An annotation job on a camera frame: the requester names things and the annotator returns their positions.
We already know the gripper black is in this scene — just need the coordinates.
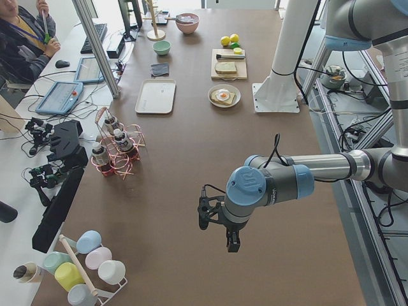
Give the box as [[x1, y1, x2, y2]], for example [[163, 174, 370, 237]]
[[226, 225, 242, 252]]

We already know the fried egg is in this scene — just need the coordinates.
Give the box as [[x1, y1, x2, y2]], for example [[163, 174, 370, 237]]
[[211, 89, 230, 101]]

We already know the white round plate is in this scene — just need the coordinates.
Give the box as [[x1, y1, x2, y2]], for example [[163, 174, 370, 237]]
[[208, 84, 241, 108]]

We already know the bread slice from board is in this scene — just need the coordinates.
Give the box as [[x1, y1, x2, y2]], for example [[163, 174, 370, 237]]
[[214, 61, 237, 74]]

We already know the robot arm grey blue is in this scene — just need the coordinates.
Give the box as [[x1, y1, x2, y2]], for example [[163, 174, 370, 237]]
[[219, 1, 407, 252]]

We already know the beige serving tray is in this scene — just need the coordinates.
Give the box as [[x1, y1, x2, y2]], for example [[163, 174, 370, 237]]
[[135, 78, 176, 115]]

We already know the white cup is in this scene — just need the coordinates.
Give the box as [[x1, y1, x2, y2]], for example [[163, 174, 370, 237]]
[[98, 259, 126, 285]]

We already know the pink cup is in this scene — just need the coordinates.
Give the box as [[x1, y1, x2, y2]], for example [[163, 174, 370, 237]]
[[85, 246, 112, 270]]

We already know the bottle in rack middle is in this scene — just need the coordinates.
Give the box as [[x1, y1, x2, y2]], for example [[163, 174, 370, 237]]
[[114, 129, 133, 152]]

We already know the bottle in rack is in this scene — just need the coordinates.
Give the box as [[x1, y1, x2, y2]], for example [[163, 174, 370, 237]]
[[92, 142, 107, 166], [114, 129, 133, 152], [104, 117, 120, 134]]

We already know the grey blue cup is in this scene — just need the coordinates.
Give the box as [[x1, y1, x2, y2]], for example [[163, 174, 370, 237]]
[[68, 284, 98, 306]]

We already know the bottle in rack front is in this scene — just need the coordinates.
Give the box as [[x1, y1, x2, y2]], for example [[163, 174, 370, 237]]
[[92, 142, 107, 166]]

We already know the yellow cup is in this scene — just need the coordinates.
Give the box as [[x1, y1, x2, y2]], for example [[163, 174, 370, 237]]
[[54, 262, 85, 292]]

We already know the wooden cutting board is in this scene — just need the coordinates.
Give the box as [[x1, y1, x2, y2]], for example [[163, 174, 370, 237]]
[[210, 48, 247, 80]]

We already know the bottle in rack back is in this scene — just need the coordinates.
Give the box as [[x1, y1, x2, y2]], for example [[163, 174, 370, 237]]
[[104, 117, 120, 134]]

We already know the mint green cup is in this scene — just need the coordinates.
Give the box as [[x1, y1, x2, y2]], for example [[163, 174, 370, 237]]
[[43, 251, 72, 275]]

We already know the black long box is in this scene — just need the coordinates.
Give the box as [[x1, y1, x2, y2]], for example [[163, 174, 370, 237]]
[[32, 167, 84, 253]]

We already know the dark grey folded cloth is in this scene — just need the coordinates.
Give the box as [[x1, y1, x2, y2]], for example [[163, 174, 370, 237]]
[[150, 62, 170, 77]]

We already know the metal pot on shelf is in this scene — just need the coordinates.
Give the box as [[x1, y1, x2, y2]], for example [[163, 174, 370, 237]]
[[321, 65, 347, 89]]

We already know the black handheld gripper device lower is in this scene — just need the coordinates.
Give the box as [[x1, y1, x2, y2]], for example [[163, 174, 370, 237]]
[[29, 164, 66, 207]]

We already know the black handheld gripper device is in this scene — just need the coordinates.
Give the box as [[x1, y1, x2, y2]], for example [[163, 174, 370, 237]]
[[29, 164, 66, 207], [25, 117, 54, 156]]

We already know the green lime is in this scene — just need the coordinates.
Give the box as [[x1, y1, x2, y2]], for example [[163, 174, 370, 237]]
[[229, 42, 243, 55]]

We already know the paper cup with metal inside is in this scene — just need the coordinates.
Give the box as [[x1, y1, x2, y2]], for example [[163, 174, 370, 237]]
[[13, 262, 44, 283]]

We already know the yellow lemon left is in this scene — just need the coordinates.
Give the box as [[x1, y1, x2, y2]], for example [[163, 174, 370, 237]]
[[220, 36, 231, 47]]

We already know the yellow lemon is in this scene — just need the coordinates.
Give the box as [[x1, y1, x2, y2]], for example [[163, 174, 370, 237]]
[[220, 36, 231, 47], [229, 33, 240, 43]]

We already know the yellow lemon right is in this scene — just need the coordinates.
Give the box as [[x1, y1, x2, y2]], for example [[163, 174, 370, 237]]
[[229, 33, 240, 43]]

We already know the green bowl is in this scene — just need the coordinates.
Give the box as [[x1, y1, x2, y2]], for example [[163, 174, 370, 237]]
[[152, 40, 171, 55]]

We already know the wooden mug tree stand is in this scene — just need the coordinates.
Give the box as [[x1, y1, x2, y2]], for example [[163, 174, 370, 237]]
[[144, 0, 166, 41]]

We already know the black handheld gripper device upper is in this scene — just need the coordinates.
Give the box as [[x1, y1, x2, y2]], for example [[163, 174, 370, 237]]
[[25, 117, 54, 156]]

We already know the pink bowl with ice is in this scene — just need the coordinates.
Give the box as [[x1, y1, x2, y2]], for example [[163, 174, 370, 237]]
[[175, 13, 200, 34]]

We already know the blue teach pendant near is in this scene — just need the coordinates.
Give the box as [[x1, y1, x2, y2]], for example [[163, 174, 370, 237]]
[[35, 82, 84, 115]]

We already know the blue teach pendant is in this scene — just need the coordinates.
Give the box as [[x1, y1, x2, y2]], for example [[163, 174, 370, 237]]
[[74, 57, 104, 84], [35, 82, 84, 115]]

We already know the blue teach pendant far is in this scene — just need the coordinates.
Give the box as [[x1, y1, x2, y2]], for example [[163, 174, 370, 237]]
[[74, 57, 104, 84]]

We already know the metal ice scoop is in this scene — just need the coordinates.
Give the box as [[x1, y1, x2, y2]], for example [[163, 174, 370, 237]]
[[164, 15, 196, 24]]

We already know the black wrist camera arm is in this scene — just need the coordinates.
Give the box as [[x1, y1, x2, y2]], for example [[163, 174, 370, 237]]
[[197, 184, 225, 230]]

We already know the white wire cup rack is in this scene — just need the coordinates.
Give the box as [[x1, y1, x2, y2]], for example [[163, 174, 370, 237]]
[[59, 235, 128, 305]]

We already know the copper wire bottle rack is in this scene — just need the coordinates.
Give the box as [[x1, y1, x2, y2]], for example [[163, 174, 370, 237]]
[[91, 106, 146, 179]]

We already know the knife with black handle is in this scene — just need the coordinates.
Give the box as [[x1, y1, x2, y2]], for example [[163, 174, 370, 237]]
[[215, 54, 246, 61]]

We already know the aluminium frame post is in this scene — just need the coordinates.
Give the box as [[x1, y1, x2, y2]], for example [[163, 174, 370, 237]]
[[72, 0, 120, 99]]

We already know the black gripper mount part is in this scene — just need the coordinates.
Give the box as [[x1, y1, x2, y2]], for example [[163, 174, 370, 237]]
[[47, 119, 89, 170]]

